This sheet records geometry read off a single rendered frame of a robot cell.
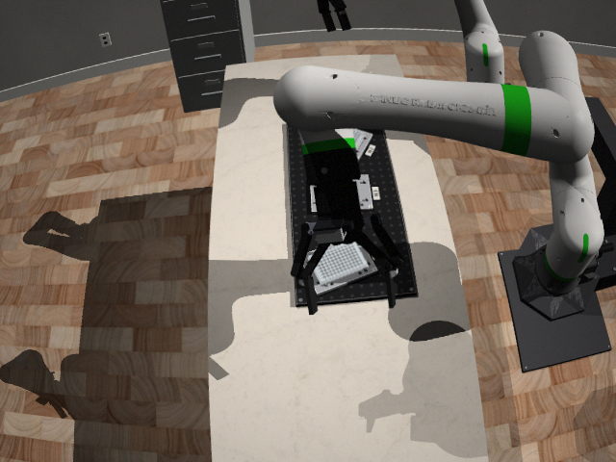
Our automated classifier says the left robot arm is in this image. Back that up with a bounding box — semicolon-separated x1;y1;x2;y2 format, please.
273;31;614;295

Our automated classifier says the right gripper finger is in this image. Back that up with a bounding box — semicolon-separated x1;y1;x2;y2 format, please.
329;0;351;31
317;0;336;32

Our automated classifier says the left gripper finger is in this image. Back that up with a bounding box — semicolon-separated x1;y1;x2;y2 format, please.
347;214;404;308
291;221;331;315

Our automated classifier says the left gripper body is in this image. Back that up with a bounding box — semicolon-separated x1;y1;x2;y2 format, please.
313;181;365;245

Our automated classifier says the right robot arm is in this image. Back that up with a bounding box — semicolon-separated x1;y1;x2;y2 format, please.
454;0;504;84

